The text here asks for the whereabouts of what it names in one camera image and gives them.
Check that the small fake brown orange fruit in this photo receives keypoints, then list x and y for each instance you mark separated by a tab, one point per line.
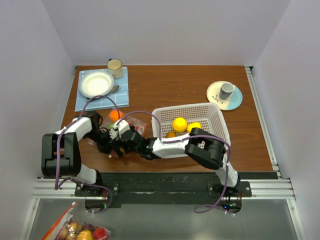
171	134

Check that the blue checked cloth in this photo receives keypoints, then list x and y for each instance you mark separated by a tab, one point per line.
120	97

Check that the fake yellow lemon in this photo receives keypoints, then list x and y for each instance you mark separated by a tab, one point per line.
179	125

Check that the beige enamel mug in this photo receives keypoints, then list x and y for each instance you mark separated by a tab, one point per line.
115	67

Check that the metal spoon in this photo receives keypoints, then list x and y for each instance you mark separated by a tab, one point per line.
114	89

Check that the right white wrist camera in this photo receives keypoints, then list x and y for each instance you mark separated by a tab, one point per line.
118	129

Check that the fake yellow pear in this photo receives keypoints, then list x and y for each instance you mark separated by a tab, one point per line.
193	125

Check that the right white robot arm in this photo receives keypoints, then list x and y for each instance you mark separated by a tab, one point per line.
206	149

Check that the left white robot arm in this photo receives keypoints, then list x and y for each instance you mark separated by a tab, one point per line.
61	157

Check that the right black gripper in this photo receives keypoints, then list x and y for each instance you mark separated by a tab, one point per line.
118	143

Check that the grey cup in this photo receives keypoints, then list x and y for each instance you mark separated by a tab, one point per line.
226	90

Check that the clear zip top bag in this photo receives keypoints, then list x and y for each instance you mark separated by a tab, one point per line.
99	122

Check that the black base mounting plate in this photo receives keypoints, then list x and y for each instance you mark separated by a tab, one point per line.
160	188

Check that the white perforated plastic basket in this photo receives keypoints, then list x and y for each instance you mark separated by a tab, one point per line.
207	114

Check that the pink and blue plate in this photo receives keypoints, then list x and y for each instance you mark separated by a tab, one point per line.
231	103

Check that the white bowl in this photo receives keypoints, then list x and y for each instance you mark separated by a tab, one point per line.
96	84

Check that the aluminium frame rail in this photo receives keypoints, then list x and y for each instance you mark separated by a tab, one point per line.
269	214

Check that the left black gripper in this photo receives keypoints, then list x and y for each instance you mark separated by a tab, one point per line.
107	148

